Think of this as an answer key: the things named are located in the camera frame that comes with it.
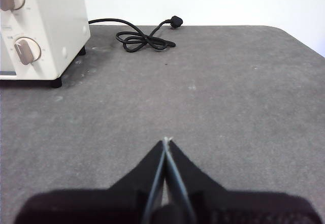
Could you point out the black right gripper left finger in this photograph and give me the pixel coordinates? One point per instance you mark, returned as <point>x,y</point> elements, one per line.
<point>101,206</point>

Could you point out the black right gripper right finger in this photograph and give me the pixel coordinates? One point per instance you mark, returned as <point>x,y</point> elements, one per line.
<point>241,208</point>

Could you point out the cream toaster oven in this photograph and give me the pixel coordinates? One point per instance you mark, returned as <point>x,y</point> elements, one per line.
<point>58,18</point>

